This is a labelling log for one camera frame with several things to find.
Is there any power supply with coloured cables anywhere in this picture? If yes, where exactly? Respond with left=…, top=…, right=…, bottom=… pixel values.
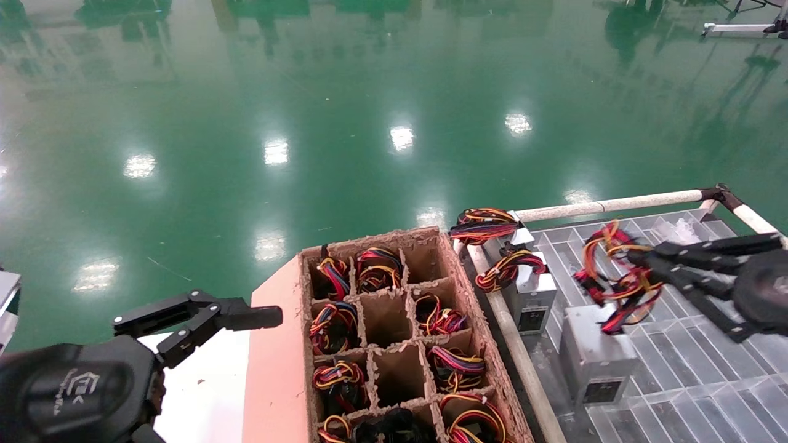
left=559, top=220, right=665, bottom=407
left=429, top=345, right=487, bottom=393
left=448, top=207, right=535, bottom=247
left=316, top=244, right=352, bottom=300
left=309, top=301, right=359, bottom=356
left=312, top=360, right=367, bottom=416
left=317, top=414, right=355, bottom=443
left=440, top=394, right=509, bottom=443
left=356, top=247, right=404, bottom=294
left=416, top=294, right=468, bottom=337
left=474, top=243, right=558, bottom=335

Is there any white flat panel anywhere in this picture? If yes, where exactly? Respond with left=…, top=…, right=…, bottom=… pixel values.
left=137, top=329, right=250, bottom=443

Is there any white metal frame base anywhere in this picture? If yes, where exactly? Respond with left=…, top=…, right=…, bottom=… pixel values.
left=702, top=18, right=788, bottom=41

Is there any crumpled clear plastic wrap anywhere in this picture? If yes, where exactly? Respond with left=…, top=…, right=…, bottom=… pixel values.
left=654, top=218, right=706, bottom=245

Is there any clear plastic divider tray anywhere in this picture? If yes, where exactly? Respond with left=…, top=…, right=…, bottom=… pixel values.
left=529, top=209, right=788, bottom=443

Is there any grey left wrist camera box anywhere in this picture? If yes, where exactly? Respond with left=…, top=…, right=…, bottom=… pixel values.
left=0, top=271, right=21, bottom=354

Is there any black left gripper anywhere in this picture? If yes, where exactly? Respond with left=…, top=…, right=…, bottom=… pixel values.
left=0, top=290, right=283, bottom=443

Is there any pink flat board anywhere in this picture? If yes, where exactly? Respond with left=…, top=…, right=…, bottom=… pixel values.
left=242, top=255, right=308, bottom=443

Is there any black pipe corner connector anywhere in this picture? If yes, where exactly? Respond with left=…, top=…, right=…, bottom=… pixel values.
left=699, top=183, right=746, bottom=215

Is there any white pipe rail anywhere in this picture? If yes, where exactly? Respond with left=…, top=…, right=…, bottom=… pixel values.
left=465, top=243, right=567, bottom=443
left=733, top=204, right=784, bottom=237
left=514, top=190, right=704, bottom=223

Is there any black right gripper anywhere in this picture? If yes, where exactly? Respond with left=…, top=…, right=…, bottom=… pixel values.
left=628, top=234, right=788, bottom=343

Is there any brown cardboard divider box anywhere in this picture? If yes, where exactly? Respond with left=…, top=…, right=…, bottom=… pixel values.
left=297, top=226, right=535, bottom=443

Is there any power supply with black cables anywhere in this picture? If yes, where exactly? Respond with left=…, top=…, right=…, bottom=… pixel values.
left=354, top=408, right=436, bottom=443

